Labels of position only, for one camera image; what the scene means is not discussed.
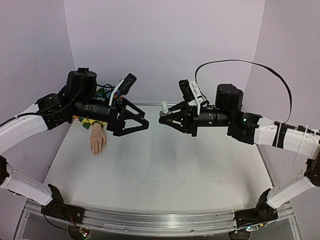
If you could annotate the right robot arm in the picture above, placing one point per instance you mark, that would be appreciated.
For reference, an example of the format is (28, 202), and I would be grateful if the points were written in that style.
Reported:
(253, 129)

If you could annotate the colourful patchwork sleeve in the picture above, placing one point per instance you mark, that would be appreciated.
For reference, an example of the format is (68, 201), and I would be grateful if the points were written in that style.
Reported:
(100, 94)

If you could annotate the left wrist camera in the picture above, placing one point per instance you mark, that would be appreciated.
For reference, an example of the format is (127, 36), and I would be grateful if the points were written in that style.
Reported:
(123, 87)

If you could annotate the mannequin hand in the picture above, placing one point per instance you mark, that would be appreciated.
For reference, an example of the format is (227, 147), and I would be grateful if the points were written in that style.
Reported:
(98, 139)

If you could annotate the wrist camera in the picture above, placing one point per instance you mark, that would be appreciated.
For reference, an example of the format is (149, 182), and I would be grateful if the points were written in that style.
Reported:
(191, 93)
(123, 87)

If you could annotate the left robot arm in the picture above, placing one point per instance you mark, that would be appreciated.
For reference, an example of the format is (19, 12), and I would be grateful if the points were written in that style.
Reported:
(76, 98)

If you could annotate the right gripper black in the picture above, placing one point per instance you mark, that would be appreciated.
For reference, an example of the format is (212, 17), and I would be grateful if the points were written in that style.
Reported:
(190, 119)

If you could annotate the glitter nail polish bottle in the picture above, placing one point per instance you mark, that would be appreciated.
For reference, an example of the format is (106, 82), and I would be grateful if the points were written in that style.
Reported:
(164, 114)

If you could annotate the aluminium front rail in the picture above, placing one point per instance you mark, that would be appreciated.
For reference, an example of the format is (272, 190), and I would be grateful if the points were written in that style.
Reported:
(59, 221)

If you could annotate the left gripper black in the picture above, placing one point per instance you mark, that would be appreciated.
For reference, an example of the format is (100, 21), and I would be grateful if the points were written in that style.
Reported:
(117, 125)

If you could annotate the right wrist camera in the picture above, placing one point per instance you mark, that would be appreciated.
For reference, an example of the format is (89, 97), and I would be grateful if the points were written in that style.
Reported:
(191, 93)

